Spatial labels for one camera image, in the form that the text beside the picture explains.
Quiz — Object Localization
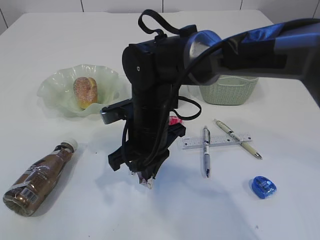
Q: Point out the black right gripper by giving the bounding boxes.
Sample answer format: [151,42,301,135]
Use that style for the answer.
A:
[108,84,186,181]

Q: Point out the blue transparent pencil sharpener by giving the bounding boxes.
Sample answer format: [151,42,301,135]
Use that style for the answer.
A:
[251,176,277,199]

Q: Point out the green plastic woven basket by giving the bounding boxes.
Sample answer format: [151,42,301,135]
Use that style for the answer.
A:
[199,75,259,106]

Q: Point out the transparent plastic ruler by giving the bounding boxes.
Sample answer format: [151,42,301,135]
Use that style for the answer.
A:
[178,133,253,150]

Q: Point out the pink pencil sharpener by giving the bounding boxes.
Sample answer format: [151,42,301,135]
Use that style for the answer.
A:
[168,116,183,126]

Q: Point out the sugared bread roll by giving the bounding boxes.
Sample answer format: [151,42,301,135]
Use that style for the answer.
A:
[73,77,98,109]

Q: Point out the grey grip patterned pen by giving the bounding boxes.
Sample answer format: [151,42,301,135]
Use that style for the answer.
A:
[202,126,211,178]

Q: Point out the beige patterned pen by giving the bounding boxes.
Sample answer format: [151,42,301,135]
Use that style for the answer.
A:
[213,119,263,160]

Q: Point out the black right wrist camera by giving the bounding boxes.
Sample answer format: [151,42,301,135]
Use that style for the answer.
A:
[100,98,134,125]

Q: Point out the blue black right robot arm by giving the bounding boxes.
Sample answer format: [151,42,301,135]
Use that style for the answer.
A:
[101,18,320,180]

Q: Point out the black mesh pen holder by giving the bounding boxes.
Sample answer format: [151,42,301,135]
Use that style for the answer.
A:
[171,95,179,110]

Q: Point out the brown coffee drink bottle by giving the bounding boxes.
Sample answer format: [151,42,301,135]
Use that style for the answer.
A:
[2,138,78,217]

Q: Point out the green wavy glass plate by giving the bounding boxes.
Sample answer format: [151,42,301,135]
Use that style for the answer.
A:
[37,64,131,118]

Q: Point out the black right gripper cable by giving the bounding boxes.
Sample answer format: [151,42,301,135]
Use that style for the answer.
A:
[121,9,202,173]

